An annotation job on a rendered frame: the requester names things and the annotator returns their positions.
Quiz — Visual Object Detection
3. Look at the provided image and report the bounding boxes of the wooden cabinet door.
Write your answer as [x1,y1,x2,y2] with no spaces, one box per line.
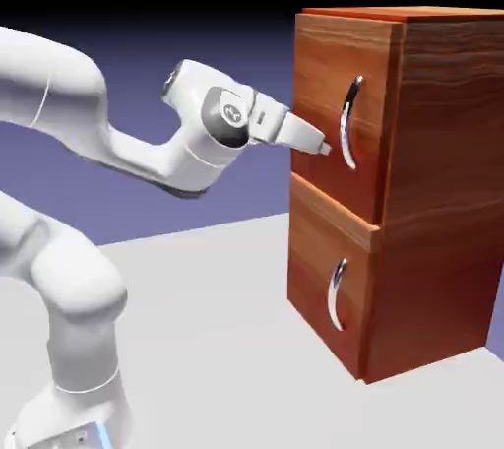
[289,12,407,226]
[286,172,382,381]

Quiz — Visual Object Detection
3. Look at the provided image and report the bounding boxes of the curved silver door handle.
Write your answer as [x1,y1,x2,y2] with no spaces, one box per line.
[339,75,364,171]
[327,258,349,332]

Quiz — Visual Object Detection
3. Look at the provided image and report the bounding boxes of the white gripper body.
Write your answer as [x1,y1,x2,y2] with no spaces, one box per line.
[278,110,327,154]

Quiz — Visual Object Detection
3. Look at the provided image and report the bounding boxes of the reddish wooden cabinet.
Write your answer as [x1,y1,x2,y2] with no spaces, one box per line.
[285,5,504,386]

